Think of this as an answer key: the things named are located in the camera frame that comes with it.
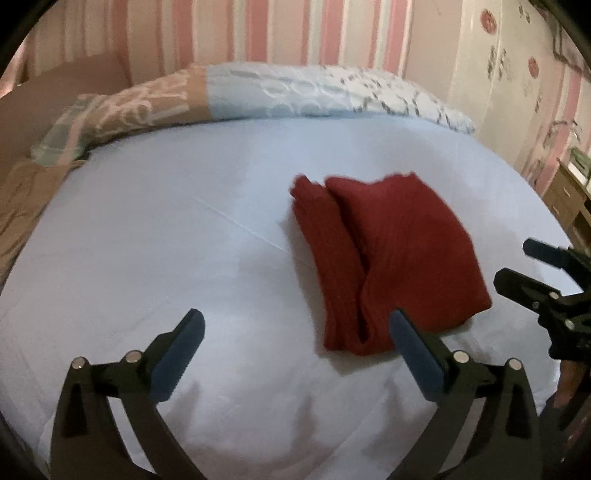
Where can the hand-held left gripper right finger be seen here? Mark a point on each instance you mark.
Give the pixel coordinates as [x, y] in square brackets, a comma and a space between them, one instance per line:
[415, 355]

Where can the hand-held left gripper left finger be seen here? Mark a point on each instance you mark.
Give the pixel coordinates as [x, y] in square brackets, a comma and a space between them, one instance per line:
[178, 353]

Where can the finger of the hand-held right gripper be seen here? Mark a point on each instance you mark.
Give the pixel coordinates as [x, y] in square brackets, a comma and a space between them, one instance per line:
[521, 288]
[549, 256]

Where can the red knit sweater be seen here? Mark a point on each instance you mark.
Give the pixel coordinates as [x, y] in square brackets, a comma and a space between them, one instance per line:
[397, 249]

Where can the person's right hand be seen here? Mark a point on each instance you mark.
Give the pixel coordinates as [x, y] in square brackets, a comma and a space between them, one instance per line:
[572, 383]

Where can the wooden nightstand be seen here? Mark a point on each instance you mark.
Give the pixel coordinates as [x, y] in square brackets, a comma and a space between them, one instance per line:
[565, 203]

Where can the green white box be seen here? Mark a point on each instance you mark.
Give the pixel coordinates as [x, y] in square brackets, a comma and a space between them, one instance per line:
[581, 161]

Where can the bed with light blue sheet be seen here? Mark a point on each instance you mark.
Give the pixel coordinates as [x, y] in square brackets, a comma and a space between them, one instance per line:
[184, 240]

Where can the white wardrobe with stickers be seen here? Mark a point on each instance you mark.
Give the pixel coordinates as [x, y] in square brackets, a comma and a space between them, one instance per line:
[512, 69]

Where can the brown blanket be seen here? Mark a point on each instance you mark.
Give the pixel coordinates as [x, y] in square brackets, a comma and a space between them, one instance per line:
[23, 212]

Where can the blue beige patterned quilt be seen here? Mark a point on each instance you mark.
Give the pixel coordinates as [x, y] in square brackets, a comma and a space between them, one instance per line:
[258, 92]

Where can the brown pillow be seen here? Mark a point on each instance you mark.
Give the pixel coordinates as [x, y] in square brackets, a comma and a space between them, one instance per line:
[55, 97]

